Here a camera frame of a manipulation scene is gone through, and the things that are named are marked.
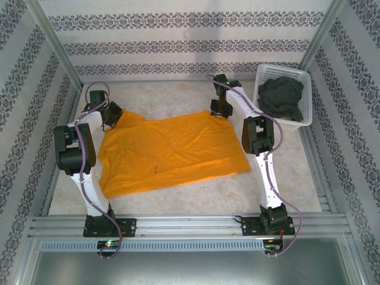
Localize slotted metal cable duct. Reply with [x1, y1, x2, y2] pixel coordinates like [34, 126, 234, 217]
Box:
[40, 239, 265, 252]

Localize aluminium back rail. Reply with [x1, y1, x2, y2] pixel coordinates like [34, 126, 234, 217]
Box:
[80, 77, 257, 86]

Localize sheet metal shelf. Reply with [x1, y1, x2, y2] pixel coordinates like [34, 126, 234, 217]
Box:
[28, 237, 362, 285]

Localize dark grey t-shirt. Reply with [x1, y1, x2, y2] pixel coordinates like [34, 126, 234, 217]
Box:
[256, 75, 305, 122]

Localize aluminium side rail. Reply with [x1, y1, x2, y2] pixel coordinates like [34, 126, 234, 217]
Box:
[299, 126, 338, 214]
[40, 85, 84, 217]

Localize white plastic mesh basket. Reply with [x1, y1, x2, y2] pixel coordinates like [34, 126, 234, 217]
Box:
[251, 64, 314, 129]

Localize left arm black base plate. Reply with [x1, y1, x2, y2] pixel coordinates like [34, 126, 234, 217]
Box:
[83, 218, 138, 238]

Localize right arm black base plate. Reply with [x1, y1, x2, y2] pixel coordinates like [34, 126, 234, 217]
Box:
[242, 216, 296, 237]

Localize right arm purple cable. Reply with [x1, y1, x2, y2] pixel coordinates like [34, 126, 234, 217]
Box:
[205, 74, 303, 258]

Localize right controller board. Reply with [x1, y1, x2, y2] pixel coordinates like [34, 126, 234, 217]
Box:
[263, 237, 284, 252]

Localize aluminium frame post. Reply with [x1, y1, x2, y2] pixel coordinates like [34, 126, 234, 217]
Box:
[25, 0, 84, 88]
[297, 0, 347, 71]

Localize left controller board green light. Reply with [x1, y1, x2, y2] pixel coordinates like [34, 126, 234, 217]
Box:
[97, 239, 123, 250]

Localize aluminium mounting rail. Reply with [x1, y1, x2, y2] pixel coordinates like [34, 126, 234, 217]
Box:
[29, 214, 350, 238]

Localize orange t-shirt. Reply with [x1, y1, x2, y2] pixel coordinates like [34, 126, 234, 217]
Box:
[97, 109, 252, 199]

